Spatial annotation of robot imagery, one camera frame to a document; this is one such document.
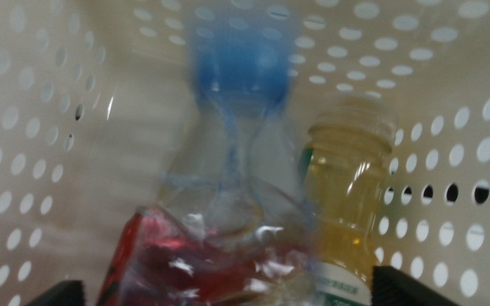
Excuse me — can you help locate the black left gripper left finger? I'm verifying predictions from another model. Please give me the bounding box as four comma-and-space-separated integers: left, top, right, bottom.
25, 279, 87, 306

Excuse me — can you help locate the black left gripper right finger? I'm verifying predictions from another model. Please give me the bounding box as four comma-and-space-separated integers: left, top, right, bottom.
369, 264, 461, 306

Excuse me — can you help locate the red drink can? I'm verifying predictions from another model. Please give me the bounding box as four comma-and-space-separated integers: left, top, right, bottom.
95, 207, 314, 306

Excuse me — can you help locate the yellow tea bottle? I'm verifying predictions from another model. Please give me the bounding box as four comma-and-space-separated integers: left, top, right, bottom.
299, 92, 400, 306

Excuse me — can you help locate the clear blue-capped water bottle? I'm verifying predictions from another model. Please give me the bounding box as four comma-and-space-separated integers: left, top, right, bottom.
119, 8, 319, 306

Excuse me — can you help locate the white perforated plastic basket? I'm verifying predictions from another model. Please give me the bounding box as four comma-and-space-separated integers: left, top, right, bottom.
0, 0, 490, 306

